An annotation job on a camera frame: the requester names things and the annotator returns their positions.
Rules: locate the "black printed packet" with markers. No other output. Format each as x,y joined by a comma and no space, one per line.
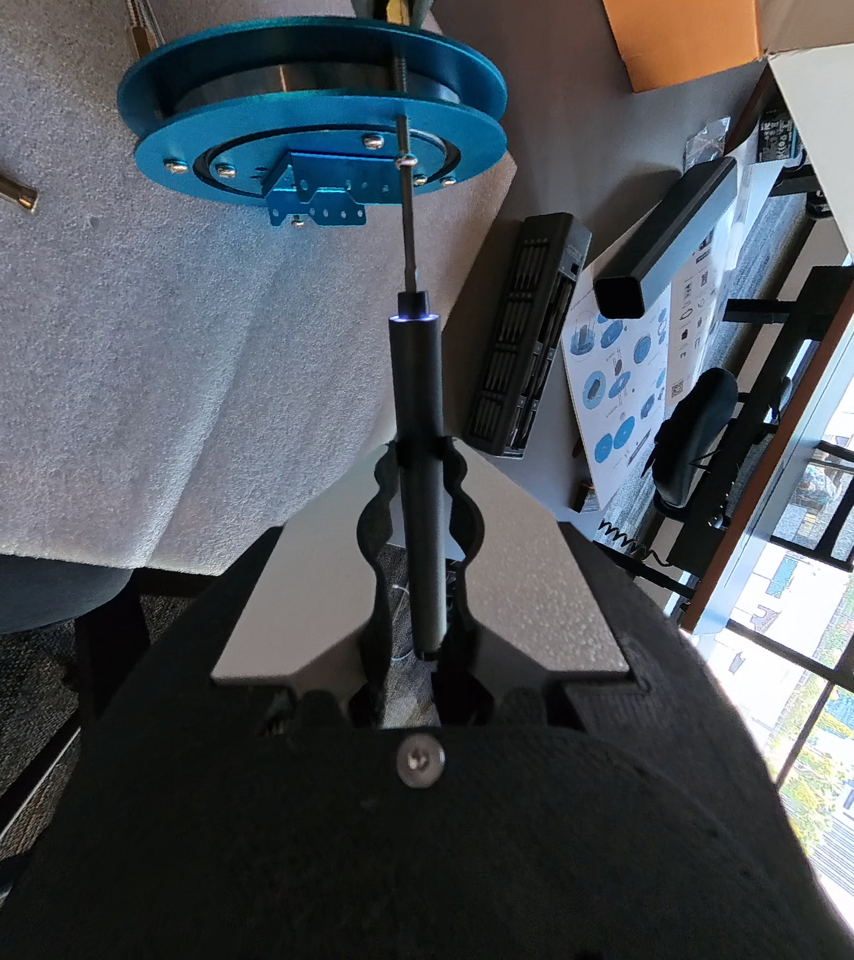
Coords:
778,136

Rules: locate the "dark rectangular case sleeve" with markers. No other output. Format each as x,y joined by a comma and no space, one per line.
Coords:
667,232

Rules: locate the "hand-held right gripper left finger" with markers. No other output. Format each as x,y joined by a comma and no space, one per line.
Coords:
299,600

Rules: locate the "black electric screwdriver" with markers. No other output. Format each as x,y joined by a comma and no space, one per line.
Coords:
416,412

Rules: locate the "white foam mat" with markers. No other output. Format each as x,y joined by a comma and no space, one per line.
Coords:
172,337

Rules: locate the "black office chair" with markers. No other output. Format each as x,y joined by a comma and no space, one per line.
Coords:
697,427

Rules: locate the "wooden top office table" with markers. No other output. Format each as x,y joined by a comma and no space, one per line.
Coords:
787,450

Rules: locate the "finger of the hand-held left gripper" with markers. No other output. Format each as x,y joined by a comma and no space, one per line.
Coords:
363,6
421,10

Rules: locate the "clear plastic parts bag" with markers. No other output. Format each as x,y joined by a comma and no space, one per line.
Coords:
706,144

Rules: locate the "brass hex standoff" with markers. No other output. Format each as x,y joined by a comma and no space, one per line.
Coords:
395,9

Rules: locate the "black screwdriver bit case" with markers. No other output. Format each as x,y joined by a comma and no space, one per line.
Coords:
524,337

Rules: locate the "white illustrated instruction sheet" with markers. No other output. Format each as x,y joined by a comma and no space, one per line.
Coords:
622,375

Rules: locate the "blue round metal turntable base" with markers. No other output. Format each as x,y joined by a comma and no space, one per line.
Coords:
172,150

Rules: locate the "orange cardboard box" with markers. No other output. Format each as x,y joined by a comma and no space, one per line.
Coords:
682,37

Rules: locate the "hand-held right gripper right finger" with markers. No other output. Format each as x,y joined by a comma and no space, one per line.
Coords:
547,600

